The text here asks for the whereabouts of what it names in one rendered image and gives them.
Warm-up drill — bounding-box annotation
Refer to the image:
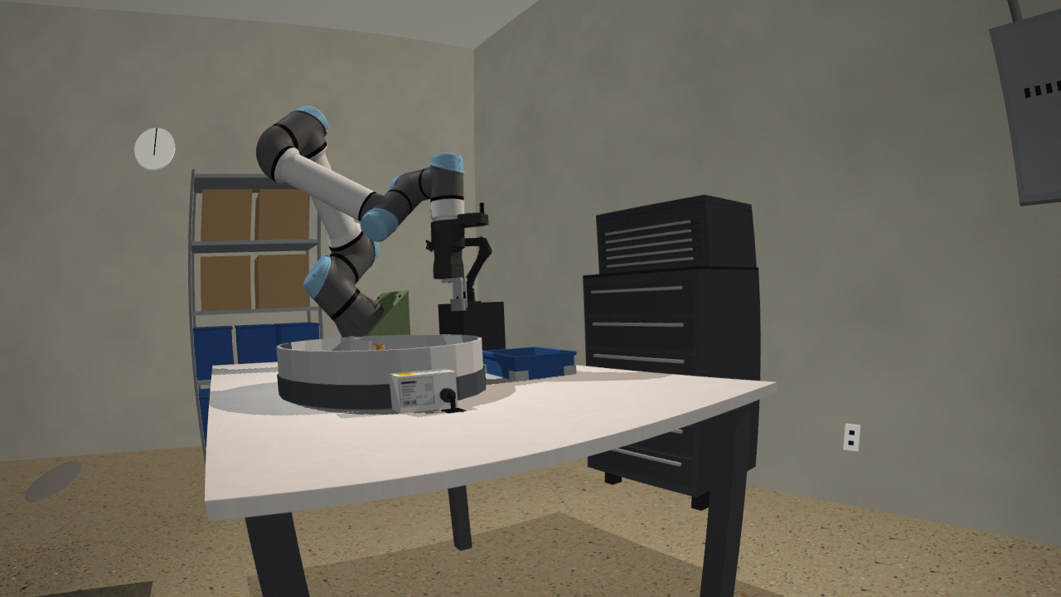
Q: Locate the blue crate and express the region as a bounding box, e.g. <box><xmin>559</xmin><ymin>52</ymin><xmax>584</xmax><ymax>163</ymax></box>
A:
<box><xmin>482</xmin><ymin>347</ymin><xmax>577</xmax><ymax>381</ymax></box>

